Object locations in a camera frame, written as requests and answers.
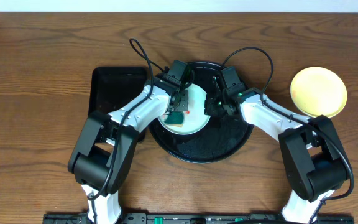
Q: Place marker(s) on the black rectangular tray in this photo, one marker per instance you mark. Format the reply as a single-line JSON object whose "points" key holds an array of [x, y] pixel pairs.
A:
{"points": [[111, 89]]}

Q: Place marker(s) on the green orange sponge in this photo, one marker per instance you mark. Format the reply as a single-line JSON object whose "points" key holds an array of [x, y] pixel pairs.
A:
{"points": [[175, 118]]}

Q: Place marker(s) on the black round tray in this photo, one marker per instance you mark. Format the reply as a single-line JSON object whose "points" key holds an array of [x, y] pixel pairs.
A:
{"points": [[218, 139]]}

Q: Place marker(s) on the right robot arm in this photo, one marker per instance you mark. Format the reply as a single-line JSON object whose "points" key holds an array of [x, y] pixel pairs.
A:
{"points": [[315, 162]]}

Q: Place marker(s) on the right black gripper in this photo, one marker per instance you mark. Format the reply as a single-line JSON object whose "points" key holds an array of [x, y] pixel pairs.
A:
{"points": [[209, 109]]}

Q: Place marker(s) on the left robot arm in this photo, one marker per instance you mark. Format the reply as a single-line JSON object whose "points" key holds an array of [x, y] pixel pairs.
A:
{"points": [[104, 151]]}

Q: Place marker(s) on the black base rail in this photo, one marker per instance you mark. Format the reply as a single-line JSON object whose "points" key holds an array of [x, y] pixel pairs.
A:
{"points": [[142, 218]]}

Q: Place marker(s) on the light blue plate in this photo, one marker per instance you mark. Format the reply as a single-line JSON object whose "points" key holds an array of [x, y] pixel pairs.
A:
{"points": [[195, 118]]}

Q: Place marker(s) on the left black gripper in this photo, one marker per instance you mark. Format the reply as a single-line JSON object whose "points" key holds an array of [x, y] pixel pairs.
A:
{"points": [[180, 101]]}

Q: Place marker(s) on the yellow plate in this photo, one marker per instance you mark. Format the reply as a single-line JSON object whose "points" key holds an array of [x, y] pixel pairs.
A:
{"points": [[318, 91]]}

